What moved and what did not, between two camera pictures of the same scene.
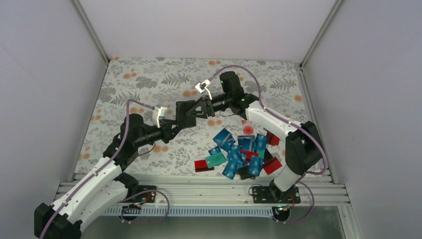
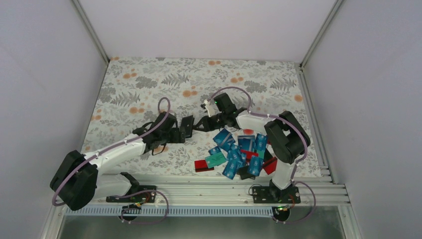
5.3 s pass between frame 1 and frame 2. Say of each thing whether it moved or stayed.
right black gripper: moved
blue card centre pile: stayed
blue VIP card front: stayed
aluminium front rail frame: stayed
